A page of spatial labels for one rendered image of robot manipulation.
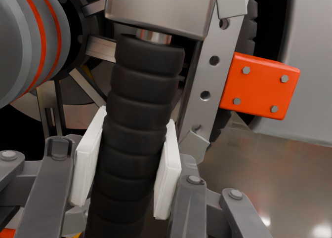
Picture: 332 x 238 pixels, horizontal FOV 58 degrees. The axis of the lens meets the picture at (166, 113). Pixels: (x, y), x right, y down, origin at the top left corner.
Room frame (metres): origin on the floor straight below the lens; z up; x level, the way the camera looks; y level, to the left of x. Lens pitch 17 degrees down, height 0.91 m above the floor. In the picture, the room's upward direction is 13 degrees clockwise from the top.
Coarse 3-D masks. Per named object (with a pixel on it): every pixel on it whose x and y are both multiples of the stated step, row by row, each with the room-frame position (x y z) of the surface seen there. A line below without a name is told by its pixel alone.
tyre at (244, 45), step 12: (252, 0) 0.46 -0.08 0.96; (252, 12) 0.46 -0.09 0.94; (252, 24) 0.46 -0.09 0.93; (240, 36) 0.46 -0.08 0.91; (252, 36) 0.46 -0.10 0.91; (240, 48) 0.46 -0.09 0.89; (252, 48) 0.47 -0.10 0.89; (216, 120) 0.46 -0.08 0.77; (228, 120) 0.47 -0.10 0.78; (216, 132) 0.46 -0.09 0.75
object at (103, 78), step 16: (64, 0) 0.56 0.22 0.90; (96, 16) 0.56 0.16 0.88; (112, 32) 0.61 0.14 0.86; (128, 32) 0.61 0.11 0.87; (96, 64) 0.61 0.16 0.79; (112, 64) 0.61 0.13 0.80; (64, 80) 0.60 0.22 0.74; (96, 80) 0.61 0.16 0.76; (64, 96) 0.60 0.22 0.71; (80, 96) 0.61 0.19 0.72
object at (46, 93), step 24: (72, 0) 0.45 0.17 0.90; (96, 0) 0.46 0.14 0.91; (72, 24) 0.49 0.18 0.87; (72, 48) 0.49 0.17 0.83; (96, 48) 0.46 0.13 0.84; (192, 48) 0.48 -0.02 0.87; (72, 72) 0.45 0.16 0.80; (48, 96) 0.45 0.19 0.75; (96, 96) 0.46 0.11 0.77; (0, 120) 0.57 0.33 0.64; (24, 120) 0.62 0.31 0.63; (48, 120) 0.45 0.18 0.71; (0, 144) 0.50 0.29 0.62; (24, 144) 0.53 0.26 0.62
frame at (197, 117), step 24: (216, 0) 0.37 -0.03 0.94; (240, 0) 0.37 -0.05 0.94; (216, 24) 0.37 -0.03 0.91; (240, 24) 0.37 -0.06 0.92; (216, 48) 0.37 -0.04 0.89; (192, 72) 0.41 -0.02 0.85; (216, 72) 0.37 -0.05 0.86; (192, 96) 0.37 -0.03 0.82; (216, 96) 0.37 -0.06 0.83; (192, 120) 0.37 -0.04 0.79; (192, 144) 0.37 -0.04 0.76; (72, 216) 0.35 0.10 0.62
